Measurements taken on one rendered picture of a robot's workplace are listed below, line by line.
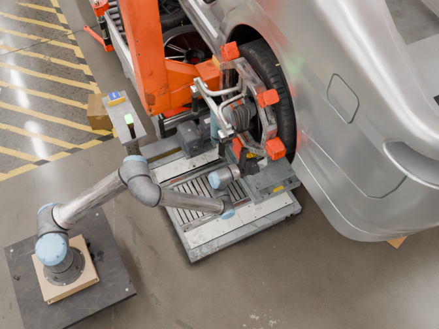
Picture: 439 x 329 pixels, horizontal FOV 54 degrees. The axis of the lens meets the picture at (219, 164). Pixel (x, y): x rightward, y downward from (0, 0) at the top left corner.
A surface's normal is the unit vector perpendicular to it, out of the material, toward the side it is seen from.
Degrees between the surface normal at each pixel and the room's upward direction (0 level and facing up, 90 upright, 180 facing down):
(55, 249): 4
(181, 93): 90
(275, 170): 0
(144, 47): 90
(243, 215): 0
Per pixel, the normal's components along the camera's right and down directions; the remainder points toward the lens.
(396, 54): -0.17, -0.25
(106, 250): 0.01, -0.54
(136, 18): 0.44, 0.76
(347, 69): -0.88, 0.27
